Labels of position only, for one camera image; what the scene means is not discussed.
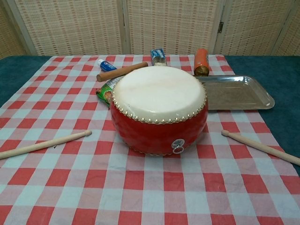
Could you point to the light wooden drumstick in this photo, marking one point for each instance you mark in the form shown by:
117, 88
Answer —
47, 143
257, 146

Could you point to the red drum with white skin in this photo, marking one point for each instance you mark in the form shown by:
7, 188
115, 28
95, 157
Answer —
159, 93

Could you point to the green silver snack packet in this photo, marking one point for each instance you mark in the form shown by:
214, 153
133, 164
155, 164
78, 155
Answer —
106, 92

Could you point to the brown wooden rolling pin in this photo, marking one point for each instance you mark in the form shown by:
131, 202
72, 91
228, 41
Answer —
117, 72

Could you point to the blue cookie packet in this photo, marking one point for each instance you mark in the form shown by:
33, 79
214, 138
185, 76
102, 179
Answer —
158, 56

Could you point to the white blue toothpaste tube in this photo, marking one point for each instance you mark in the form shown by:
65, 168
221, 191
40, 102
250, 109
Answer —
106, 65

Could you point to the orange cylindrical can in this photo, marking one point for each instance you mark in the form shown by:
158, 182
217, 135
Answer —
201, 61

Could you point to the rectangular stainless steel tray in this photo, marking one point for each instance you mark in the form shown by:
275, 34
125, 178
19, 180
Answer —
234, 93

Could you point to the red white checkered tablecloth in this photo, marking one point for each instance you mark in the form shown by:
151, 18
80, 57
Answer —
93, 187

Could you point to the woven beige folding screen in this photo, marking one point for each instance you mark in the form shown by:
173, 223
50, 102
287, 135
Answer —
70, 23

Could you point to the teal table cover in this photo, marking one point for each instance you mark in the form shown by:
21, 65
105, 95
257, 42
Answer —
269, 68

